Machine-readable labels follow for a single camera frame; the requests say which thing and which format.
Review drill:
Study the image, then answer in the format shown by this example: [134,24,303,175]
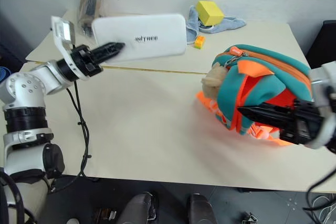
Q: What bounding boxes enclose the orange and teal backpack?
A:
[196,43,315,147]

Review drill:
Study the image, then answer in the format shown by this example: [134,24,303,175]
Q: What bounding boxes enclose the small black floor clip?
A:
[240,211,258,224]

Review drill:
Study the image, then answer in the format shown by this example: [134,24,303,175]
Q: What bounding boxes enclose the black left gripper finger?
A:
[91,41,126,63]

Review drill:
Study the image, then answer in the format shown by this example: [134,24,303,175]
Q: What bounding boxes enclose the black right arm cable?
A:
[305,165,336,212]

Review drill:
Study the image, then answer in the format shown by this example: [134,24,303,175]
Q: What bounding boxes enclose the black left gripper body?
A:
[71,45,104,78]

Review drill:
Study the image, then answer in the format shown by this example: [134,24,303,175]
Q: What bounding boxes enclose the pale robot torso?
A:
[0,171,51,224]

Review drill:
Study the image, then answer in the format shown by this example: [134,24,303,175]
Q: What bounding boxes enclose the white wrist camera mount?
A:
[50,15,89,82]
[305,61,336,151]

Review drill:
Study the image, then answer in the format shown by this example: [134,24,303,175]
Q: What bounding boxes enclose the dark rounded shape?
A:
[122,191,159,224]

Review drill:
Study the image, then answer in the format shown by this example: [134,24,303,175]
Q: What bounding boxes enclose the black box-shaped object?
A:
[305,19,336,69]

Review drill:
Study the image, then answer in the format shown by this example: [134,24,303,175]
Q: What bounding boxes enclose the white thin wires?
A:
[311,194,336,224]

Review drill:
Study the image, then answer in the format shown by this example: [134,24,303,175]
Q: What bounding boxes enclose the blue object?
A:
[0,66,12,81]

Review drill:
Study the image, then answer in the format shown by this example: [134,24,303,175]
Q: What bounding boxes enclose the white box with dark lettering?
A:
[91,12,188,64]

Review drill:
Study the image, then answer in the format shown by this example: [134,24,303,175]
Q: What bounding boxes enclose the clear plastic bag with parts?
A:
[77,0,109,39]

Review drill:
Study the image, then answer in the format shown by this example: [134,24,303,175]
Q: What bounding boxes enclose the yellow box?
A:
[196,0,225,26]

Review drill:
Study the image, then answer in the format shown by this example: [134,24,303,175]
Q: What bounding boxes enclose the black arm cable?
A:
[65,76,93,182]
[305,165,336,212]

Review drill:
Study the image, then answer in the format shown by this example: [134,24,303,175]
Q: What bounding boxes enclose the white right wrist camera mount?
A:
[305,61,336,151]

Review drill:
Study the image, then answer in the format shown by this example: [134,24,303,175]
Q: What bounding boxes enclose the small yellow toy block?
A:
[194,35,206,50]

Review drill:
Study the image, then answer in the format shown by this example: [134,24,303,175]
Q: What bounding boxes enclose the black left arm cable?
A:
[65,76,93,182]

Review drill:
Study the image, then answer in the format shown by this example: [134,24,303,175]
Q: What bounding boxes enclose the light blue cloth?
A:
[185,5,248,44]

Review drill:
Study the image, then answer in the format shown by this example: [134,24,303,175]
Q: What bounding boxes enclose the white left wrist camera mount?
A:
[50,15,89,82]

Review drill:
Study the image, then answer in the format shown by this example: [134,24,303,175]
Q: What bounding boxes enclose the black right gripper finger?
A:
[253,122,290,132]
[237,101,297,124]

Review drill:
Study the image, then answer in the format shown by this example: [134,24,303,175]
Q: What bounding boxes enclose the beige plush backpack charm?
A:
[201,63,229,99]

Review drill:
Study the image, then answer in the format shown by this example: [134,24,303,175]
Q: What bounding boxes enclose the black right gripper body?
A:
[279,100,326,146]

